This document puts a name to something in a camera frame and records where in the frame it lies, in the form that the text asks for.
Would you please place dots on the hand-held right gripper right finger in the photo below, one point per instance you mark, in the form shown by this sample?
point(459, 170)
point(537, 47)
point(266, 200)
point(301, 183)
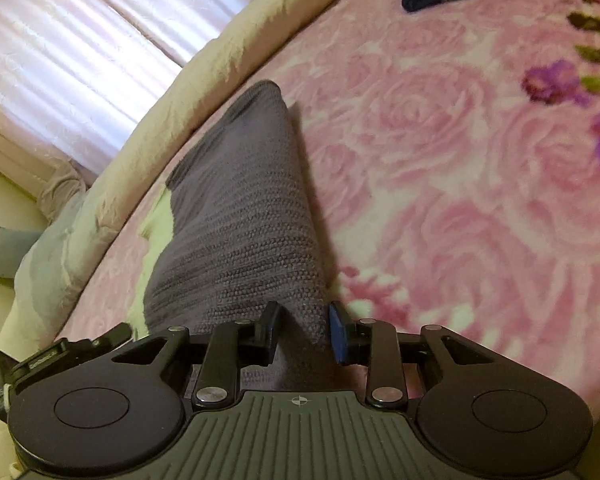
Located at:
point(338, 332)

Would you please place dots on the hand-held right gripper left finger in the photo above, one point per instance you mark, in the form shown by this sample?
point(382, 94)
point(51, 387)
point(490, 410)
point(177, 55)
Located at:
point(268, 332)

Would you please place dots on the purple knit cardigan cream trim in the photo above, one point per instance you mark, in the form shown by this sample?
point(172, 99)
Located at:
point(245, 200)

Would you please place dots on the grey cushion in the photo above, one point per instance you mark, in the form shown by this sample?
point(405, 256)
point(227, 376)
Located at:
point(7, 255)

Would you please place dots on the pink rose floral blanket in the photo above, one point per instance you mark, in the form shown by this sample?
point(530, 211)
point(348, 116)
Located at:
point(455, 170)

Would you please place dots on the pink and grey duvet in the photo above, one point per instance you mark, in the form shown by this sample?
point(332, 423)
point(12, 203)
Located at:
point(180, 105)

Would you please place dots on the pale window curtain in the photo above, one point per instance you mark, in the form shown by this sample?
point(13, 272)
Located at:
point(80, 55)

